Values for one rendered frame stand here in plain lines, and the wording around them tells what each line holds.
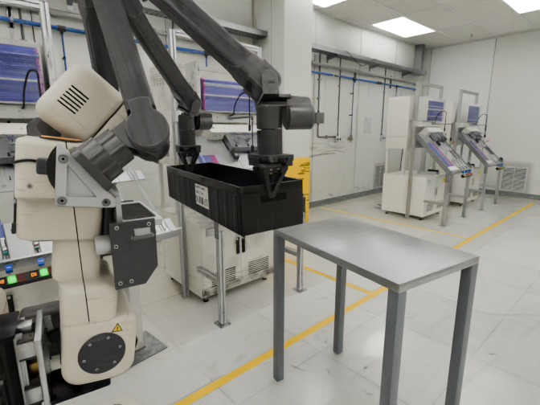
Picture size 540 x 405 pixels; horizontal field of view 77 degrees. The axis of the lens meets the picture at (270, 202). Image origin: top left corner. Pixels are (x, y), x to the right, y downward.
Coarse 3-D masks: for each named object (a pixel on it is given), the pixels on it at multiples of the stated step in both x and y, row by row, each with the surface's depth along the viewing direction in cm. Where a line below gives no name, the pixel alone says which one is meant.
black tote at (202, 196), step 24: (168, 168) 119; (216, 168) 125; (240, 168) 109; (192, 192) 101; (216, 192) 85; (240, 192) 74; (264, 192) 77; (288, 192) 81; (216, 216) 88; (240, 216) 75; (264, 216) 79; (288, 216) 82
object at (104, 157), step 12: (108, 132) 64; (84, 144) 62; (96, 144) 62; (108, 144) 63; (120, 144) 63; (72, 156) 57; (84, 156) 58; (96, 156) 61; (108, 156) 62; (120, 156) 64; (132, 156) 66; (84, 168) 59; (96, 168) 60; (108, 168) 62; (120, 168) 64; (96, 180) 60; (108, 180) 61
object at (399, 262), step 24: (288, 240) 149; (312, 240) 142; (336, 240) 142; (360, 240) 142; (384, 240) 142; (408, 240) 142; (360, 264) 116; (384, 264) 116; (408, 264) 116; (432, 264) 116; (456, 264) 117; (336, 288) 188; (408, 288) 104; (336, 312) 191; (456, 312) 130; (336, 336) 193; (384, 336) 109; (456, 336) 131; (384, 360) 110; (456, 360) 132; (384, 384) 111; (456, 384) 133
